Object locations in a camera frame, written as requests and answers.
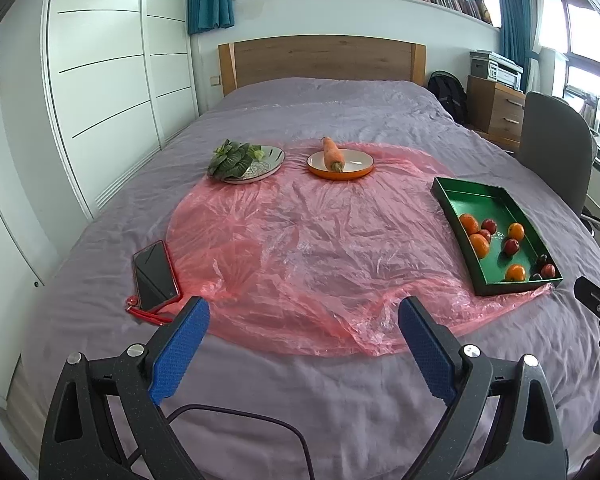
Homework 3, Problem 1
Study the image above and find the black cable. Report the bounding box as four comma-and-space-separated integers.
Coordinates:
125, 404, 315, 480

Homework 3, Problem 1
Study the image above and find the wooden dresser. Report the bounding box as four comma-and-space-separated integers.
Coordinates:
466, 75, 527, 148

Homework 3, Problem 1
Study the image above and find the smartphone with red case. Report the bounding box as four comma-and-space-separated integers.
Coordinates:
131, 240, 181, 313

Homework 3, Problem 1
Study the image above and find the bok choy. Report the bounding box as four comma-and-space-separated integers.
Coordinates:
207, 140, 263, 179

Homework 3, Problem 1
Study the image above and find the red wrist strap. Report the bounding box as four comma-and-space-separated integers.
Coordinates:
125, 296, 173, 325

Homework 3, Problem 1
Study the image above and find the green tray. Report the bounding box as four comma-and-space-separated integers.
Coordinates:
431, 176, 563, 297

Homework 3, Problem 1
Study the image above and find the white wardrobe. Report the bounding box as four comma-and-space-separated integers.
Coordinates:
0, 0, 201, 401

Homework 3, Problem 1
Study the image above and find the pink plastic sheet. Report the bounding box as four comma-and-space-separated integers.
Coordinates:
165, 139, 556, 359

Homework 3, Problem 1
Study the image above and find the orange rimmed white plate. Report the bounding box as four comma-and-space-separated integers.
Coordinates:
307, 149, 375, 181

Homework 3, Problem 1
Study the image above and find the black backpack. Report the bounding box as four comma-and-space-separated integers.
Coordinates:
426, 70, 468, 123

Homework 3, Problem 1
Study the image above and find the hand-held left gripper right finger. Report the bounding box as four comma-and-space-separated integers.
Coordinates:
397, 296, 567, 480

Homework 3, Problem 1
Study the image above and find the window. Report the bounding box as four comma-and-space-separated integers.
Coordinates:
545, 0, 600, 151

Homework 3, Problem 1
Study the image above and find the white printer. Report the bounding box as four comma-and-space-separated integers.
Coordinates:
469, 50, 524, 92

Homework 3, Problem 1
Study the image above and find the carrot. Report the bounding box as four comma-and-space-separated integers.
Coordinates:
322, 136, 345, 173

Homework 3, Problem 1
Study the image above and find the patterned grey plate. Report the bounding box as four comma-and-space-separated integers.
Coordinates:
219, 146, 286, 185

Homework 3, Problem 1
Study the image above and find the wooden headboard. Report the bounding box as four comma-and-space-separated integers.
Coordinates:
218, 36, 427, 97

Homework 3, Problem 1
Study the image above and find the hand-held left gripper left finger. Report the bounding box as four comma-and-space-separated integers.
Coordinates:
38, 296, 212, 480

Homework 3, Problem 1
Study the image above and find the bed with purple sheet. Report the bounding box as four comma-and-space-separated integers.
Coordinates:
22, 77, 600, 480

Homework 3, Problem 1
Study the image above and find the grey chair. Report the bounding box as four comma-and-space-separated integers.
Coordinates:
517, 91, 600, 233

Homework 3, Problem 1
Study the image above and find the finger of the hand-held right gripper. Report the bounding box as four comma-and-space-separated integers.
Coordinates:
574, 276, 600, 356

